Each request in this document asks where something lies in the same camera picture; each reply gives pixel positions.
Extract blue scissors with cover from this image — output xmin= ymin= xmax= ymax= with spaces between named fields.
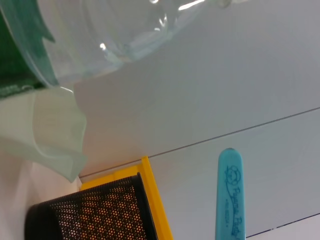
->
xmin=214 ymin=147 xmax=248 ymax=240

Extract clear green-label water bottle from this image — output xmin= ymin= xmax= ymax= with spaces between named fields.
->
xmin=0 ymin=0 xmax=242 ymax=100

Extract translucent green fruit bowl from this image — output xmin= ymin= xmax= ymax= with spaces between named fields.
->
xmin=0 ymin=86 xmax=89 ymax=183

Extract yellow plastic bin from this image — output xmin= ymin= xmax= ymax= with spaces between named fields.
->
xmin=79 ymin=155 xmax=175 ymax=240

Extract black mesh pen holder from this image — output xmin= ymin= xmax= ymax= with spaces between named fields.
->
xmin=24 ymin=172 xmax=158 ymax=240

